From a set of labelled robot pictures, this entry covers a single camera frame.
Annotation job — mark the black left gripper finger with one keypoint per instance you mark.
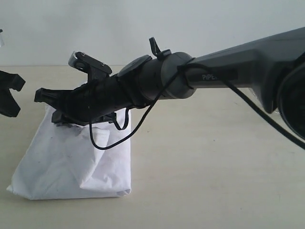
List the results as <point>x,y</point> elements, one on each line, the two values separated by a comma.
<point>8,105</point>
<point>11,81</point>

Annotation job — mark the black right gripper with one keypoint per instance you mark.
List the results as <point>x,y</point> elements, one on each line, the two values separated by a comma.
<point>91,102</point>

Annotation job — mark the white t-shirt red lettering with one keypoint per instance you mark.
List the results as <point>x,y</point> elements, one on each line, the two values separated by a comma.
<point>72,162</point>

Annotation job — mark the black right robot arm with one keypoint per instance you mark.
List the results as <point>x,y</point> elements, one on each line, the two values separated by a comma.
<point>273,67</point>

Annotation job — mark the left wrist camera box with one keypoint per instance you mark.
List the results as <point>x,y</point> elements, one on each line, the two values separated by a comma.
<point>1,38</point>

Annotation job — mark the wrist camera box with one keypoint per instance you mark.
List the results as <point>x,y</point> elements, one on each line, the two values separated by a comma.
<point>81,61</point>
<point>1,38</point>

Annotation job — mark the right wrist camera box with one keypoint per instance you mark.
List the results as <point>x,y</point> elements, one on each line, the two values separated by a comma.
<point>81,61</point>

